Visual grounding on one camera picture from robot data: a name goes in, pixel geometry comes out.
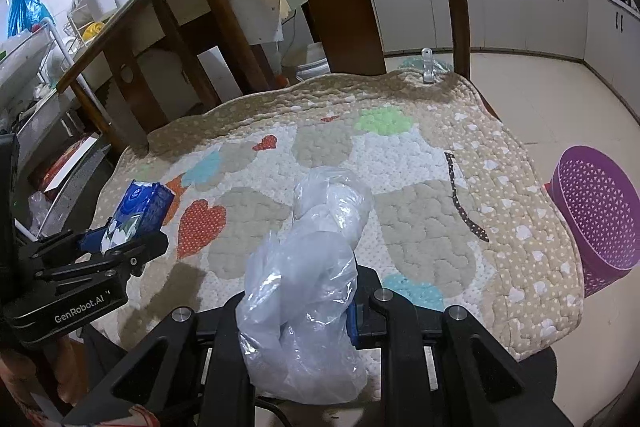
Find person left hand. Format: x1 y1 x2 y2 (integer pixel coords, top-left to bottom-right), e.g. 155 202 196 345
1 337 88 407

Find quilted patchwork table cover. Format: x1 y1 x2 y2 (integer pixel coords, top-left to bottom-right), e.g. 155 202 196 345
93 70 585 359

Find grey kitchen cabinets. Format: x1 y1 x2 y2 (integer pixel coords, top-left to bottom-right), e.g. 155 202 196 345
372 0 639 114

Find clear plastic table clip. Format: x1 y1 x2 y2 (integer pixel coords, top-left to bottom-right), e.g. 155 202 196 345
421 48 436 83

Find blue white tissue pack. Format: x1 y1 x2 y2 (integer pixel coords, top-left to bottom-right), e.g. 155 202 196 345
80 181 175 254

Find purple perforated waste basket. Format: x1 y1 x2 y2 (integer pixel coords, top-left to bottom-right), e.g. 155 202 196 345
547 145 639 297

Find clear plastic bag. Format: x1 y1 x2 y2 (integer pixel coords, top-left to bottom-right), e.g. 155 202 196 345
235 166 372 405

